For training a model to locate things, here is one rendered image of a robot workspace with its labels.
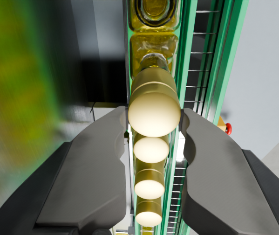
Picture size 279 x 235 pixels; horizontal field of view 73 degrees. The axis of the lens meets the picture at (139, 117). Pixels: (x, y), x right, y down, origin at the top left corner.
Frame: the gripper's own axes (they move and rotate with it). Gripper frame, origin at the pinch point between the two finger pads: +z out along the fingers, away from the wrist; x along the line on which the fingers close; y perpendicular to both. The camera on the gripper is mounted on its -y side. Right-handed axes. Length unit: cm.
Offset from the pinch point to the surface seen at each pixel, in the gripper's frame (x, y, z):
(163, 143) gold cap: 1.1, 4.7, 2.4
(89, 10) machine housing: -15.1, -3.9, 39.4
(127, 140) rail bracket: -4.2, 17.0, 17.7
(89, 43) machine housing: -15.0, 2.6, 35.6
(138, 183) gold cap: -1.2, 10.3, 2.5
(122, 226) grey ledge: -9, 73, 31
